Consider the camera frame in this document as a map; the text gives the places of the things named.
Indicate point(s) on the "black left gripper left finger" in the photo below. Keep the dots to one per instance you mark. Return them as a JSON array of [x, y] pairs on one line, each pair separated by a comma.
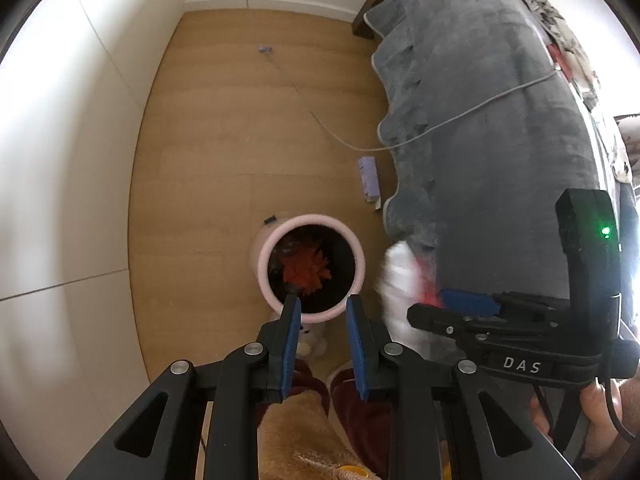
[[203, 414]]

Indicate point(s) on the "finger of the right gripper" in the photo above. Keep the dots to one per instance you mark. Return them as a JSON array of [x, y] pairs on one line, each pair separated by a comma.
[[469, 303], [461, 323]]

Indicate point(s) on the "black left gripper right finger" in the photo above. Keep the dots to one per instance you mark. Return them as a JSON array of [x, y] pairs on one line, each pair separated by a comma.
[[446, 417]]

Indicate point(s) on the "white red tube wrapper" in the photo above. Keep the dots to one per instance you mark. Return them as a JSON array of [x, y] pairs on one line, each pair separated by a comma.
[[407, 279]]

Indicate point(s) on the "red paper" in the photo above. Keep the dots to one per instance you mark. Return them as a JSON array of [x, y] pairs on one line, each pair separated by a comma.
[[305, 268]]

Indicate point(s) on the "pink round trash bin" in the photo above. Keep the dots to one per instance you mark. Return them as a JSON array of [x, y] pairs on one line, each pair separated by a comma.
[[346, 261]]

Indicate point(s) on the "person's right hand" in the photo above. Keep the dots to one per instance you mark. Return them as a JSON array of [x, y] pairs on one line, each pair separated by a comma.
[[601, 432]]

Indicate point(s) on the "red slipper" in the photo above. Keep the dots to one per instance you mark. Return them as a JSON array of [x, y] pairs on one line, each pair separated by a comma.
[[366, 424], [305, 379]]

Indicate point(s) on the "brown fuzzy sleeve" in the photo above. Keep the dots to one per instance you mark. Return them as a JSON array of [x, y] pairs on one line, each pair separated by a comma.
[[297, 441]]

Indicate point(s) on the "grey bed blanket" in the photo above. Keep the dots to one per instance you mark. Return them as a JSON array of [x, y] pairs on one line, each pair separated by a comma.
[[486, 135]]

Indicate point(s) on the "lilac rectangular box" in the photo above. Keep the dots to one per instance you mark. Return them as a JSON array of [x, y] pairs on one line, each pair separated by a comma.
[[369, 179]]

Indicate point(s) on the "floral patterned bed sheet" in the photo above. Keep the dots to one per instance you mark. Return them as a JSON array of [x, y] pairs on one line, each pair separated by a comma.
[[605, 63]]

